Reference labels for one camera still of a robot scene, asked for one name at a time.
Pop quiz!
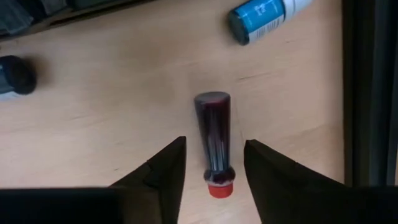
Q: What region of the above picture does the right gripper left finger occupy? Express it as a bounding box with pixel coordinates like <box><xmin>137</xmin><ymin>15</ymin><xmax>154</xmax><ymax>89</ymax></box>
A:
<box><xmin>0</xmin><ymin>136</ymin><xmax>188</xmax><ymax>224</ymax></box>

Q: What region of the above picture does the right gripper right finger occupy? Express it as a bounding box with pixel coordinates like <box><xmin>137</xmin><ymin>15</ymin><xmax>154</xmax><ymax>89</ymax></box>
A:
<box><xmin>243</xmin><ymin>139</ymin><xmax>398</xmax><ymax>224</ymax></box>

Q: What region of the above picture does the red capped dark bottle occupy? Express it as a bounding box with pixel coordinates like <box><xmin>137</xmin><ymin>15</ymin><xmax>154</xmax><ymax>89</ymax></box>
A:
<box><xmin>193</xmin><ymin>91</ymin><xmax>236</xmax><ymax>200</ymax></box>

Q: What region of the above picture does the black capped small bottle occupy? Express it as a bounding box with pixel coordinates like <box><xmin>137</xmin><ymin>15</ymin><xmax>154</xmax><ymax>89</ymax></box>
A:
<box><xmin>0</xmin><ymin>55</ymin><xmax>38</xmax><ymax>101</ymax></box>

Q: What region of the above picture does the blue label dropper bottle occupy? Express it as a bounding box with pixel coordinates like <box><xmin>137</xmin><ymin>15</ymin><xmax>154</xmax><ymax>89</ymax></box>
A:
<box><xmin>228</xmin><ymin>0</ymin><xmax>313</xmax><ymax>47</ymax></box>

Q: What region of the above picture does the black aluminium table frame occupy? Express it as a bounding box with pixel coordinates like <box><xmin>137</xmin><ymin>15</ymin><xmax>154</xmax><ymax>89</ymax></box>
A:
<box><xmin>0</xmin><ymin>0</ymin><xmax>398</xmax><ymax>188</ymax></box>

